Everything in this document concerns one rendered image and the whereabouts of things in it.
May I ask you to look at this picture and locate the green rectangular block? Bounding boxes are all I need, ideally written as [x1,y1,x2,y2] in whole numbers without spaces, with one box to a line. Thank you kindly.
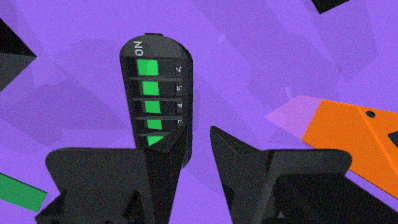
[0,172,47,213]

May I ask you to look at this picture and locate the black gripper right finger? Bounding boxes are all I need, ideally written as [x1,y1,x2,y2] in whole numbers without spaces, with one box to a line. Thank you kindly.
[210,126,352,224]

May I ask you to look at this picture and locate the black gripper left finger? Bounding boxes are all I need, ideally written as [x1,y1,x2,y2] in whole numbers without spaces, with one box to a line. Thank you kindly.
[45,125,187,224]

